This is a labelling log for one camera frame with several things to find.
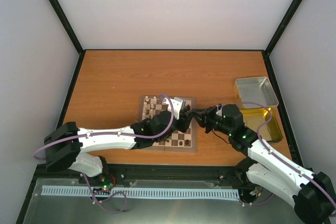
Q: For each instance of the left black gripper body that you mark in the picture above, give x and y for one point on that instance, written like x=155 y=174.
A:
x=183 y=127

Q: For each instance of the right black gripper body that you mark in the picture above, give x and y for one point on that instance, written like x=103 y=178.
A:
x=212 y=120

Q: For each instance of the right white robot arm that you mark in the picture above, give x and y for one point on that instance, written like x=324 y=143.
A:
x=311 y=195

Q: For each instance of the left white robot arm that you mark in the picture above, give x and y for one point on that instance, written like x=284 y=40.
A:
x=68 y=146

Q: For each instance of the wooden folding chess board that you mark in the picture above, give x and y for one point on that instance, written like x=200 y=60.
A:
x=171 y=143

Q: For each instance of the row of white chess pieces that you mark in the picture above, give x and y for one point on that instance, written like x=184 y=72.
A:
x=149 y=107

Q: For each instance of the silver tin lid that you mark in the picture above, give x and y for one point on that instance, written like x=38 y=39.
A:
x=255 y=92

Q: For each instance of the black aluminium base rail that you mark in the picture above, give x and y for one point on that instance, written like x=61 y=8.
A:
x=126 y=174

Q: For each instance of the light blue cable duct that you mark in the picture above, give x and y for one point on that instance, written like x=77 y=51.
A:
x=142 y=193

